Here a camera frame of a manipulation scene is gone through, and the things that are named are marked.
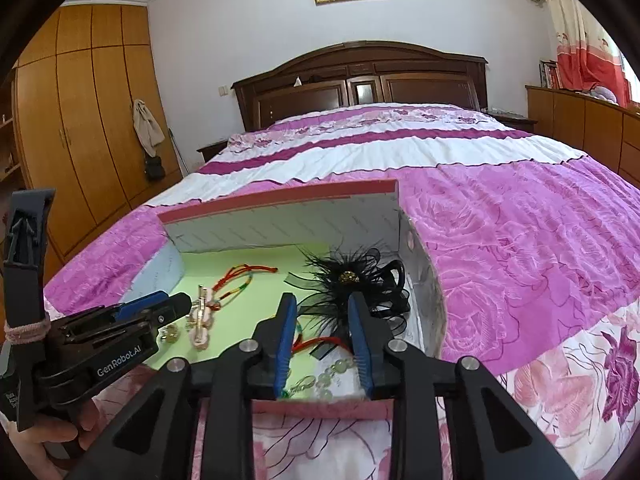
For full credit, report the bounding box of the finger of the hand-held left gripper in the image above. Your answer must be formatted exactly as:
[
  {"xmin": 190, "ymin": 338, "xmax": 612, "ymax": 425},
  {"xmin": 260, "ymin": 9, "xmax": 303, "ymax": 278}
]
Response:
[
  {"xmin": 150, "ymin": 293, "xmax": 194, "ymax": 329},
  {"xmin": 117, "ymin": 290, "xmax": 171, "ymax": 320}
]

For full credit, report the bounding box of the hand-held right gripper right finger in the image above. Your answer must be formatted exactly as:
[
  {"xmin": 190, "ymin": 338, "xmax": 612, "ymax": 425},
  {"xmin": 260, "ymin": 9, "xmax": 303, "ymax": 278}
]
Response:
[{"xmin": 348, "ymin": 291, "xmax": 579, "ymax": 480}]

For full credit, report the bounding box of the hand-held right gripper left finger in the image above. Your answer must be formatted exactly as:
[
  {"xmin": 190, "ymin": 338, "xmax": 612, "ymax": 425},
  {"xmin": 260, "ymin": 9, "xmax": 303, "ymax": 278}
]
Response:
[{"xmin": 65, "ymin": 292, "xmax": 299, "ymax": 480}]

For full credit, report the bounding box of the pink sequin hair clip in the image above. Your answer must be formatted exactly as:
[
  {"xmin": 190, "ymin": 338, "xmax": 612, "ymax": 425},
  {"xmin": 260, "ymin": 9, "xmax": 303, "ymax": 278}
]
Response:
[{"xmin": 186, "ymin": 284, "xmax": 217, "ymax": 350}]

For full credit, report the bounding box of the multicolour braided bracelet gold heart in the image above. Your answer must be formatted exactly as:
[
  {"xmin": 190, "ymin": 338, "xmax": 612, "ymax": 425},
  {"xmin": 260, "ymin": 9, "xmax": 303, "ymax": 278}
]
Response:
[{"xmin": 287, "ymin": 322, "xmax": 353, "ymax": 361}]

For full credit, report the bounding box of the pale jade bead bracelet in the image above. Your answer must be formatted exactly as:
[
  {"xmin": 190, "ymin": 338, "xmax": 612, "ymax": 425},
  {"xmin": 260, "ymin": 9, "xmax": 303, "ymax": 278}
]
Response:
[{"xmin": 280, "ymin": 355, "xmax": 362, "ymax": 402}]

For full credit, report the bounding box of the pink cardboard box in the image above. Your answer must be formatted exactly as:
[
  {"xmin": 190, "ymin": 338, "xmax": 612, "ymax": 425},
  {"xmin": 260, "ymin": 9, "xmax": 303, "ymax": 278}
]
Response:
[{"xmin": 122, "ymin": 178, "xmax": 447, "ymax": 421}]

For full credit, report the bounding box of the person's left hand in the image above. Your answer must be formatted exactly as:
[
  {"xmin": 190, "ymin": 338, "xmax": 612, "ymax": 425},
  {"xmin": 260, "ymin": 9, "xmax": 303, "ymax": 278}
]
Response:
[{"xmin": 10, "ymin": 400, "xmax": 104, "ymax": 472}]

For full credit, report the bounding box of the black feather hair accessory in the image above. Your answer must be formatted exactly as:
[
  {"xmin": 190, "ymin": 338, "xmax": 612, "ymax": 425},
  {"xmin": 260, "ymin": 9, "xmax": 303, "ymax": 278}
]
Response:
[{"xmin": 287, "ymin": 245, "xmax": 413, "ymax": 361}]

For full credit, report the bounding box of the thin pole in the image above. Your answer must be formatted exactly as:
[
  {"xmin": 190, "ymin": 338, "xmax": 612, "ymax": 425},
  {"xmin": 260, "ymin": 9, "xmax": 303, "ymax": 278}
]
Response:
[{"xmin": 167, "ymin": 127, "xmax": 188, "ymax": 177}]

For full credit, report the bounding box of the dark wooden nightstand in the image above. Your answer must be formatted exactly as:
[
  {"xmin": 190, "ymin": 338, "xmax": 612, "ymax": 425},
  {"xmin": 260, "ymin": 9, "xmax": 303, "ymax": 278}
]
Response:
[
  {"xmin": 196, "ymin": 139, "xmax": 232, "ymax": 163},
  {"xmin": 487, "ymin": 110, "xmax": 538, "ymax": 134}
]

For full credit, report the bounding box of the beige hanging cloth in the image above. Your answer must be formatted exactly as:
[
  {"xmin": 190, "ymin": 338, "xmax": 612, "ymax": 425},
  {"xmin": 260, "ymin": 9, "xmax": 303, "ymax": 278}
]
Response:
[{"xmin": 132, "ymin": 99, "xmax": 166, "ymax": 158}]

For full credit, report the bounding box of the pink floral bedspread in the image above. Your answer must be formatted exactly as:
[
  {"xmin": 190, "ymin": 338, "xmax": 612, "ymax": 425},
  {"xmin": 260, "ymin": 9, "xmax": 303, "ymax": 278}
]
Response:
[{"xmin": 42, "ymin": 102, "xmax": 640, "ymax": 480}]

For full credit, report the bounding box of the brown wooden wardrobe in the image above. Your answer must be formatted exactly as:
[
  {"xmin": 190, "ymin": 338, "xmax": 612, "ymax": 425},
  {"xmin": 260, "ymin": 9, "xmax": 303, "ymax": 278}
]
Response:
[{"xmin": 12, "ymin": 4, "xmax": 183, "ymax": 263}]

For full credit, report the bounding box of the wooden shelf unit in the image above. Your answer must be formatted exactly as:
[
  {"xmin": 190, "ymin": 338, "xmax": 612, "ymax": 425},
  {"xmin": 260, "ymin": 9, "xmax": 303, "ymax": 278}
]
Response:
[{"xmin": 0, "ymin": 80, "xmax": 23, "ymax": 196}]

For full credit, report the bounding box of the dark wooden headboard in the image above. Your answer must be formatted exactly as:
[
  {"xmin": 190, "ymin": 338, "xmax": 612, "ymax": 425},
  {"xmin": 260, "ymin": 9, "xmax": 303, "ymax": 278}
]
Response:
[{"xmin": 231, "ymin": 41, "xmax": 490, "ymax": 133}]

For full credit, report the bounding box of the brown wooden cabinet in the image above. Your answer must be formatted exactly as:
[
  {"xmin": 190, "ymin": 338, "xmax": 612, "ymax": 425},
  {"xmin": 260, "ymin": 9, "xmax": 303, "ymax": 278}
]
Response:
[{"xmin": 525, "ymin": 85, "xmax": 640, "ymax": 181}]

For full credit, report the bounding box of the grey cloth bundle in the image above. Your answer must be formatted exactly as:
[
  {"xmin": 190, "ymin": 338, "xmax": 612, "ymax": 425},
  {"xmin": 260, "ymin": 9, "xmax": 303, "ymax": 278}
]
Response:
[{"xmin": 587, "ymin": 84, "xmax": 632, "ymax": 107}]

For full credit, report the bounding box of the red and cream curtain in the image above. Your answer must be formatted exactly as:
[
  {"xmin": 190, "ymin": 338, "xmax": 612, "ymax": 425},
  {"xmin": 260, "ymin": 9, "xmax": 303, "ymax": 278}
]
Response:
[{"xmin": 547, "ymin": 0, "xmax": 631, "ymax": 106}]

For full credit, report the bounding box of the pink hair tie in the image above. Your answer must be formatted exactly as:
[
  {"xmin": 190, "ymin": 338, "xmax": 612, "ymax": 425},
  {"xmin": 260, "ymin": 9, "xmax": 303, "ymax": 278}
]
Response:
[{"xmin": 4, "ymin": 321, "xmax": 52, "ymax": 345}]

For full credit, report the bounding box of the red and green string bracelet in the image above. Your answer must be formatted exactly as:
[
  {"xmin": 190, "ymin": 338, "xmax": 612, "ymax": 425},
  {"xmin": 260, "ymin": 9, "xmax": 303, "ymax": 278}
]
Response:
[{"xmin": 212, "ymin": 264, "xmax": 281, "ymax": 311}]

